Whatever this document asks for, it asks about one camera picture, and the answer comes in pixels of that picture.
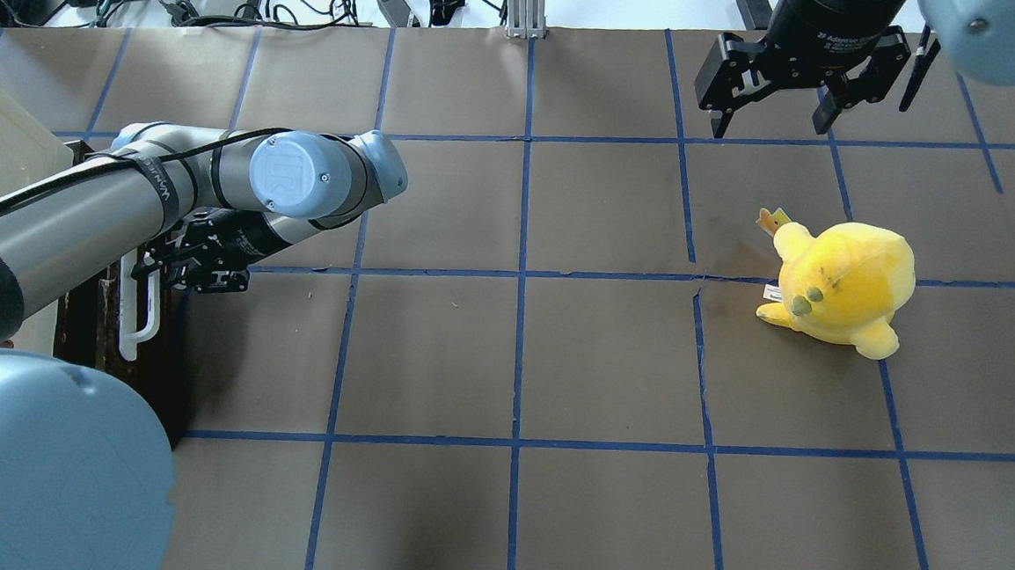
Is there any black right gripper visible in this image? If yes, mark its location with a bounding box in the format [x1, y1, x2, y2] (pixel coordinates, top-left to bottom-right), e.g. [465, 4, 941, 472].
[694, 0, 911, 139]

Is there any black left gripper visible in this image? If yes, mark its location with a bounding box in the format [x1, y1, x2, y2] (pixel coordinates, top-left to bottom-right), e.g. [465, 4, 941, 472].
[131, 208, 321, 294]

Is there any wooden drawer with white handle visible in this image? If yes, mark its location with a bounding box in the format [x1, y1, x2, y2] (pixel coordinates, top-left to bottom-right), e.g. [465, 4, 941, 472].
[49, 139, 208, 442]

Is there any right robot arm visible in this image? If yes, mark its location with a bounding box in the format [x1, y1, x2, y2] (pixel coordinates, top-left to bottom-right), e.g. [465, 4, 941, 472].
[694, 0, 1015, 138]

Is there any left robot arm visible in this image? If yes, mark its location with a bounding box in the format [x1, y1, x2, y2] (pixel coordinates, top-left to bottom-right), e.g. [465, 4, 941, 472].
[0, 121, 408, 570]

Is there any small black power brick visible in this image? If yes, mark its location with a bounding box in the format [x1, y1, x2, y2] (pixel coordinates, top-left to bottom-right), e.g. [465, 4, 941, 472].
[735, 0, 773, 31]

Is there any yellow plush toy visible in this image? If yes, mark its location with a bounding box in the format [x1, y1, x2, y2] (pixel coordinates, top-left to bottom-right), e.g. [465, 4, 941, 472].
[755, 208, 917, 361]

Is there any cream cabinet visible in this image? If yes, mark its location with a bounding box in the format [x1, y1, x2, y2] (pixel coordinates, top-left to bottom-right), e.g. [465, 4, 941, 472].
[0, 87, 72, 354]

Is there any aluminium frame post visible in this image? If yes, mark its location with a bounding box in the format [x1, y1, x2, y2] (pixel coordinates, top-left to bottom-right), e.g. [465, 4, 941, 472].
[502, 0, 548, 40]

